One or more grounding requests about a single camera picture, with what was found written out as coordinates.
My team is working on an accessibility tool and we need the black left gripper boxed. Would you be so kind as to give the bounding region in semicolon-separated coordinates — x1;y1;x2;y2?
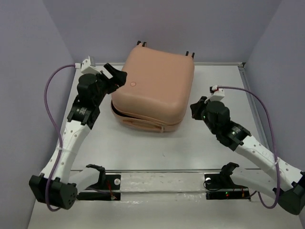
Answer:
95;64;129;106

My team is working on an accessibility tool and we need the pink hard-shell suitcase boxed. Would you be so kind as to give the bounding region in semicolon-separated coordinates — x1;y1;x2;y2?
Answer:
111;41;195;133

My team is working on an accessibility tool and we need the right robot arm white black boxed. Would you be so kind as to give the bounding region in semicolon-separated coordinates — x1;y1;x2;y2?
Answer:
190;96;305;215

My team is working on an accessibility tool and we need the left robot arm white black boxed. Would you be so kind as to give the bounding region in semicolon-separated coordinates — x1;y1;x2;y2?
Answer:
29;63;127;212

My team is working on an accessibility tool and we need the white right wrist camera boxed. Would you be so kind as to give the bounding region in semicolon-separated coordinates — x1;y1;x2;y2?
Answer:
205;85;224;103

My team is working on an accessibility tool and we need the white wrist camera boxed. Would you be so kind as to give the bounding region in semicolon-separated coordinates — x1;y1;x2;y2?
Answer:
205;85;224;103
74;56;112;79

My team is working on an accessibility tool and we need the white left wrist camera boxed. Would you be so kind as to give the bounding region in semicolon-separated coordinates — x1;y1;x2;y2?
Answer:
74;56;112;79

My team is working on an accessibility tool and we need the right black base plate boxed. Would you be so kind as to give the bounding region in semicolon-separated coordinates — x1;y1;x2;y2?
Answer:
203;173;251;200

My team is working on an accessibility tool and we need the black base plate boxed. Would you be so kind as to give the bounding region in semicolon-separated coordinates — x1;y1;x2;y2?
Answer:
77;174;121;201
203;173;251;200

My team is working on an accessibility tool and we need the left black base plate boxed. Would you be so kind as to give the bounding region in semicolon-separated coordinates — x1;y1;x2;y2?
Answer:
77;174;121;201

